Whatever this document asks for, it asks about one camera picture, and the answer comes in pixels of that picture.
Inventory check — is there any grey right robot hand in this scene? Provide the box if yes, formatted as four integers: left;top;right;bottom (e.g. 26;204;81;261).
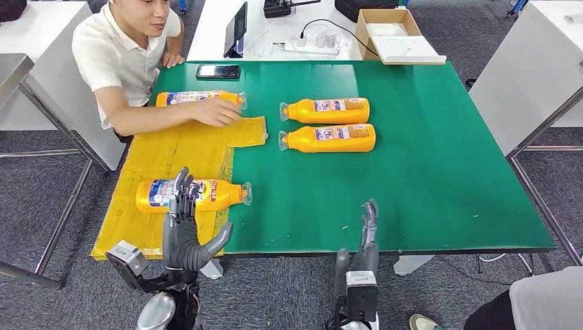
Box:
334;199;380;297

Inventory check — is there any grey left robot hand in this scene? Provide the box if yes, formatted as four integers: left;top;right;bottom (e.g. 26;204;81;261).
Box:
162;166;234;273

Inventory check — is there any person's left hand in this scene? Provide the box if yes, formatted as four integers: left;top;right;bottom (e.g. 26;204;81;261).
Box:
162;52;186;69

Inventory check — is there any person's right hand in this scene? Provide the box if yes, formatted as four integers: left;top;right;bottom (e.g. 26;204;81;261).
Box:
193;98;243;129

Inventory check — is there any orange detergent bottle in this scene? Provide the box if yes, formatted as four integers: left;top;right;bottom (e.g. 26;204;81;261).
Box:
135;178;254;215
277;123;377;154
155;90;248;110
278;97;371;125

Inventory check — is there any black smartphone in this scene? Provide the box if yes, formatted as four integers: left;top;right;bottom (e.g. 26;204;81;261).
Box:
195;64;242;80

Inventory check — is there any white table foot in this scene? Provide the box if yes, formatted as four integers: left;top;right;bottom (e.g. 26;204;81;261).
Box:
392;254;435;276
199;258;225;280

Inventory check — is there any person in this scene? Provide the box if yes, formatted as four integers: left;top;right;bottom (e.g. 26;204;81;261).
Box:
71;0;243;146
408;266;583;330

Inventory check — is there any black tablet on stand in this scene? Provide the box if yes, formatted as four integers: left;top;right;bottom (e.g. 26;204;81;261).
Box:
223;1;249;59

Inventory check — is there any yellow taped cardboard sheet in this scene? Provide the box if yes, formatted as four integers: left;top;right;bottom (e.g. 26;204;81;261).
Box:
90;115;269;262

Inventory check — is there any white desk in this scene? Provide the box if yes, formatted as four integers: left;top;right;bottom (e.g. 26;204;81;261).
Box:
0;0;126;172
186;0;365;62
467;0;583;157

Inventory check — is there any white power strip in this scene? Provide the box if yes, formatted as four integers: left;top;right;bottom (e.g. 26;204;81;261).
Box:
284;30;342;56

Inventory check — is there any black radio with antenna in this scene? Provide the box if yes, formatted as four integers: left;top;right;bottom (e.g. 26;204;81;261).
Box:
263;0;322;19

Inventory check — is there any steel table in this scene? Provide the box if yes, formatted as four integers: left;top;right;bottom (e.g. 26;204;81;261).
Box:
0;53;111;291

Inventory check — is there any dark bag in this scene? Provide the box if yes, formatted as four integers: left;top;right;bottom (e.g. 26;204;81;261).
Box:
0;0;28;23

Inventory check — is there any black bag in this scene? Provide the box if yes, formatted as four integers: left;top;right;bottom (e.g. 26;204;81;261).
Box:
334;0;402;23

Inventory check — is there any white foam insert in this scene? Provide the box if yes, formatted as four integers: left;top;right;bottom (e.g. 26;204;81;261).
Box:
366;22;410;38

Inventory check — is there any brown cardboard box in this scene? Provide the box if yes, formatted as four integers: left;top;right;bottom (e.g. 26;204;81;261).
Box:
355;8;423;61

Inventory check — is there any white box lid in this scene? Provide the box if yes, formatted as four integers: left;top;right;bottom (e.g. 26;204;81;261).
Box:
371;34;448;65

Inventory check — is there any blue metal rack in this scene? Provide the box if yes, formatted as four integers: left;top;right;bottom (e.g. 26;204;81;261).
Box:
507;0;530;18

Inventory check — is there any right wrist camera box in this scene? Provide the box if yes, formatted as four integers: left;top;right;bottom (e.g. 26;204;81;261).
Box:
344;271;380;322

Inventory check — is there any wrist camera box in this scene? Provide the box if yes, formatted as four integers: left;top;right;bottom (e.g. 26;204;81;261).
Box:
104;240;149;292
344;271;380;322

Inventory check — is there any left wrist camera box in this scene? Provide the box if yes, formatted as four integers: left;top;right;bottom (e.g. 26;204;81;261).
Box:
104;240;149;292

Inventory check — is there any black power cable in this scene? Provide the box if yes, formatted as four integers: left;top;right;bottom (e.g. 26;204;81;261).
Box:
299;19;381;58

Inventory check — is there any white floor cable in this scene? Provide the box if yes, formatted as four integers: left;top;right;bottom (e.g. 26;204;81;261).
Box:
478;253;534;274

